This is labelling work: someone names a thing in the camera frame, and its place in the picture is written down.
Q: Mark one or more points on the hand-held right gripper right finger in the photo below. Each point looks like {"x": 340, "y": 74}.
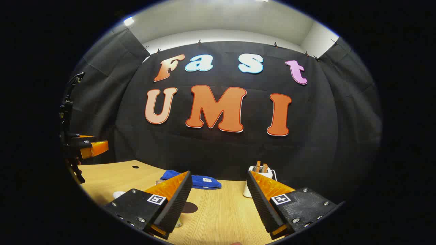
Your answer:
{"x": 262, "y": 200}

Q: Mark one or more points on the white toaster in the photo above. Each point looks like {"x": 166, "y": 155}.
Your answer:
{"x": 246, "y": 190}

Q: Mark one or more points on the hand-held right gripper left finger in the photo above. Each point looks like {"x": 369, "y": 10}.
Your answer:
{"x": 177, "y": 200}

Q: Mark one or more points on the dark brown round coaster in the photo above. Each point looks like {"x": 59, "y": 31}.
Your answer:
{"x": 190, "y": 207}

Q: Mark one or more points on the blue folded towel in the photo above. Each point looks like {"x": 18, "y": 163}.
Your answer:
{"x": 204, "y": 182}

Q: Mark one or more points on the toasted bread slice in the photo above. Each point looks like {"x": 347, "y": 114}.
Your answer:
{"x": 258, "y": 166}
{"x": 265, "y": 168}

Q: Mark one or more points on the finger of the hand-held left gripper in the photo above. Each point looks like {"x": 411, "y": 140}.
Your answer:
{"x": 93, "y": 148}
{"x": 81, "y": 136}

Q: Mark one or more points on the ceiling light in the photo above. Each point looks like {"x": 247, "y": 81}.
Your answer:
{"x": 128, "y": 21}

